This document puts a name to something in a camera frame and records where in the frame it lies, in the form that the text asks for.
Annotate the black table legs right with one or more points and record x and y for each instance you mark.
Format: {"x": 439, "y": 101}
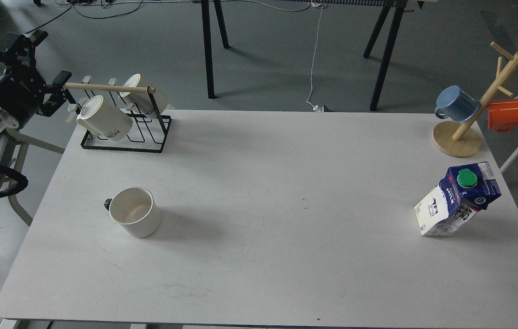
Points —
{"x": 399, "y": 6}

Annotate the grey chair left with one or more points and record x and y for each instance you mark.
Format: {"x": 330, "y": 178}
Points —
{"x": 13, "y": 150}

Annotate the wooden mug tree stand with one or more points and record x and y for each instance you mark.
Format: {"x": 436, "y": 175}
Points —
{"x": 458, "y": 139}

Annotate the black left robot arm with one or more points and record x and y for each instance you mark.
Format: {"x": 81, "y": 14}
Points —
{"x": 17, "y": 177}

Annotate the black wire mug rack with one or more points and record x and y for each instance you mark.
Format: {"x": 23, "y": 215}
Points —
{"x": 146, "y": 136}

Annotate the cream mug on rack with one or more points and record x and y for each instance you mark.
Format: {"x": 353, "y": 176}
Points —
{"x": 142, "y": 99}
{"x": 103, "y": 119}

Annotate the white enamel mug black handle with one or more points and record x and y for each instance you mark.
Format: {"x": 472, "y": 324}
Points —
{"x": 136, "y": 211}

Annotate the blue mug on tree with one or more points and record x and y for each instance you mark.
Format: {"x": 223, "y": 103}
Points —
{"x": 456, "y": 104}

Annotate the cream mug rear on rack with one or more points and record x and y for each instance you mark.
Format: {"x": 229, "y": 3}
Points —
{"x": 142, "y": 99}

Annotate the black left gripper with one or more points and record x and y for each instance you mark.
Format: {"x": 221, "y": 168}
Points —
{"x": 23, "y": 90}

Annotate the orange mug on tree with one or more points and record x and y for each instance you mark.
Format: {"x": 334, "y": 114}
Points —
{"x": 502, "y": 115}

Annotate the cream mug front on rack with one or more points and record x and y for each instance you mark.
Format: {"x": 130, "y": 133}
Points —
{"x": 103, "y": 119}

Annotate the blue white milk carton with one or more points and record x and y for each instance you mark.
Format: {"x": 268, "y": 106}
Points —
{"x": 457, "y": 198}

